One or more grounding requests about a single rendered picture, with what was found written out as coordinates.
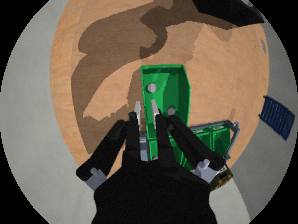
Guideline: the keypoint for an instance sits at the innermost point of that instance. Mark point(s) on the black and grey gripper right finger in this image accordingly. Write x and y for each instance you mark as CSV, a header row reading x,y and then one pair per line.
x,y
206,162

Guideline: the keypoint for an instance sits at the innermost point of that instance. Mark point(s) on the green bin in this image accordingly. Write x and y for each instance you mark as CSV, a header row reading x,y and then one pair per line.
x,y
173,90
153,149
206,139
221,141

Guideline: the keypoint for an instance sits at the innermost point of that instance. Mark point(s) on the grey metal disc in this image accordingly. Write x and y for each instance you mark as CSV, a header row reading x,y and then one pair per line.
x,y
171,111

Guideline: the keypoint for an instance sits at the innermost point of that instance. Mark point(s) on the grey shelf rack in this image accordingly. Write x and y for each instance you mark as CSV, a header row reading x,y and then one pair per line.
x,y
145,149

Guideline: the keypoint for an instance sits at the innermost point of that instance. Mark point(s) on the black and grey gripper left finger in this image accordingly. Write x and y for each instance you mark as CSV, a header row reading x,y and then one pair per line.
x,y
95,170

